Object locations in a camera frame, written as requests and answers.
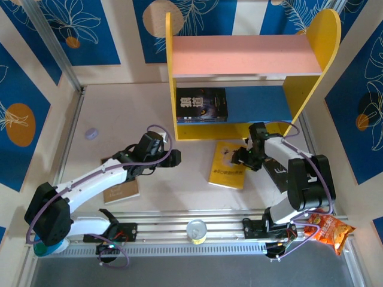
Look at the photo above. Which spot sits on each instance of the yellow book with cartoon boy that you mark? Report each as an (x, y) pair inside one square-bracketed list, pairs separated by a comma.
[(224, 173)]

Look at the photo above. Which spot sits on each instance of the black book with wolf eye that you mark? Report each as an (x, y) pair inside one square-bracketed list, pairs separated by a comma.
[(200, 103)]

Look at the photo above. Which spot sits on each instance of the brown book with scroll picture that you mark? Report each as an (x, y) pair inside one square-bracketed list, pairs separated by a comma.
[(122, 192)]

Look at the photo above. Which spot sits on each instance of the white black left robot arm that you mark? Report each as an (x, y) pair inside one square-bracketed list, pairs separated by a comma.
[(89, 185)]

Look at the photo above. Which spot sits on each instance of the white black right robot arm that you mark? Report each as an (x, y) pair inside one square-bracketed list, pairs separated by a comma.
[(281, 149)]

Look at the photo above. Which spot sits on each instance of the yellow pink blue shelf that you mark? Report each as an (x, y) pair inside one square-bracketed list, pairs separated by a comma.
[(239, 56)]

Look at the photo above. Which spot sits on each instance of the small lavender round cap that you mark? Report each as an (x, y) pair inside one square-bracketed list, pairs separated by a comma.
[(91, 134)]

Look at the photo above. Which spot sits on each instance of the silver yellow drink can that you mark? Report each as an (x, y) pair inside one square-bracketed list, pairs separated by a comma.
[(196, 231)]

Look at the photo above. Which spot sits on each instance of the small black controller board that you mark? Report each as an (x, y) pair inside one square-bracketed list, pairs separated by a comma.
[(273, 249), (107, 249)]

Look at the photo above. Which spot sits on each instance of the orange snack bag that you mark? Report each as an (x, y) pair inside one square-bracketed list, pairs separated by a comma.
[(338, 233)]

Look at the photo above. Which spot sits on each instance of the blue plastic lidded cup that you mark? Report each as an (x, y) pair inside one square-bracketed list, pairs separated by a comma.
[(45, 249)]

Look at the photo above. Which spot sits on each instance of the aluminium mounting rail frame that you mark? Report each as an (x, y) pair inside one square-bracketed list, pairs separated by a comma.
[(167, 224)]

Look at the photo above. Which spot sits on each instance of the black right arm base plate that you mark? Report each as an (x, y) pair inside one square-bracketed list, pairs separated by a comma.
[(249, 230)]

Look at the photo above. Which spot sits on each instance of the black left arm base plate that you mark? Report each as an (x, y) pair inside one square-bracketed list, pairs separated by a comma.
[(128, 231)]

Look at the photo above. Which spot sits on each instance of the aluminium frame post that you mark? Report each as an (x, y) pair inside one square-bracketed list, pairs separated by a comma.
[(54, 45)]

